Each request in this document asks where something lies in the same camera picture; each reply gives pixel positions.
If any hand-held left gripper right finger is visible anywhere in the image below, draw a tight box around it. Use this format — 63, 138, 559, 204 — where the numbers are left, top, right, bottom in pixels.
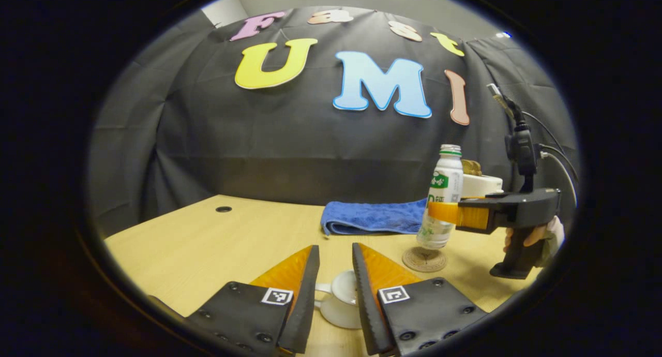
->
352, 243, 490, 357

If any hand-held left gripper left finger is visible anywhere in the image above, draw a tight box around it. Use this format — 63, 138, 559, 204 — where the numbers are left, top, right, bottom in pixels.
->
149, 245, 320, 355

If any white ceramic teacup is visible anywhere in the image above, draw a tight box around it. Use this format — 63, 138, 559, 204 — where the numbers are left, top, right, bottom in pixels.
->
314, 282, 364, 330

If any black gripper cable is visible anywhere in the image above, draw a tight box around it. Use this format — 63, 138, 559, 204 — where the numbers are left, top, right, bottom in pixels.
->
521, 111, 581, 205

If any blue towel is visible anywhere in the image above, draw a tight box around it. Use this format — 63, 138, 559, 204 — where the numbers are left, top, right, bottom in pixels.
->
320, 198, 430, 236

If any round wooden coaster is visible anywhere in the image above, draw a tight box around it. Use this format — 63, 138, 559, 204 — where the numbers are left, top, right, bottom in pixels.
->
402, 246, 447, 273

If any white toaster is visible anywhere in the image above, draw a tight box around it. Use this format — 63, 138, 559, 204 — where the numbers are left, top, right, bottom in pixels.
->
461, 173, 504, 199

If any white water bottle green label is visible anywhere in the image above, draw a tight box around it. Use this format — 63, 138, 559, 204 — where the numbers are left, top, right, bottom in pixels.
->
417, 144, 464, 250

